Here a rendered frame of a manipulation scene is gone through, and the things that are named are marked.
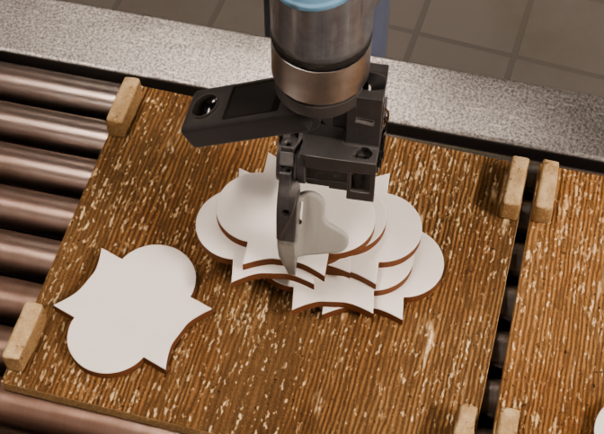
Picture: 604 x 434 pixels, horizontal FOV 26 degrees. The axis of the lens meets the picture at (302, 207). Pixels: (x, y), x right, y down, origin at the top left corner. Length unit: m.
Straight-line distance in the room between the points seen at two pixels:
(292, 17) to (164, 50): 0.50
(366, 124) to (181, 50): 0.42
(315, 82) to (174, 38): 0.47
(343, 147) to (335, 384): 0.23
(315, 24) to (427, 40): 1.73
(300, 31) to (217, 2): 1.79
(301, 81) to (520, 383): 0.36
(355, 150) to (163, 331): 0.26
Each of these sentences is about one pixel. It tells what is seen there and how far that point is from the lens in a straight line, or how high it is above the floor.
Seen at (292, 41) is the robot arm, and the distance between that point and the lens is 0.93.
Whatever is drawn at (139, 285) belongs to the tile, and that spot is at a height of 0.95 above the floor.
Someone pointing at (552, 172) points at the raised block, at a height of 0.96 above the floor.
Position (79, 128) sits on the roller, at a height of 0.92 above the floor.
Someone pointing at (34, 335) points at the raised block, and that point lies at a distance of 1.18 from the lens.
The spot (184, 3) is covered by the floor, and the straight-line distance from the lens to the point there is 2.71.
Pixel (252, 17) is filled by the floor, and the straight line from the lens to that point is 2.67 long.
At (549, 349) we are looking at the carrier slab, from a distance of 1.18.
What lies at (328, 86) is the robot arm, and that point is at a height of 1.22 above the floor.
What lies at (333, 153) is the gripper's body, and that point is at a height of 1.13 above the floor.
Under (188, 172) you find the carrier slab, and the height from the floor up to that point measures 0.94.
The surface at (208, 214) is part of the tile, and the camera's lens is 1.18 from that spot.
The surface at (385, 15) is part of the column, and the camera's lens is 1.75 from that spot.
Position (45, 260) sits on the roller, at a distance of 1.26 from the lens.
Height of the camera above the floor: 1.96
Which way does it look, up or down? 56 degrees down
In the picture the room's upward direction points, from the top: straight up
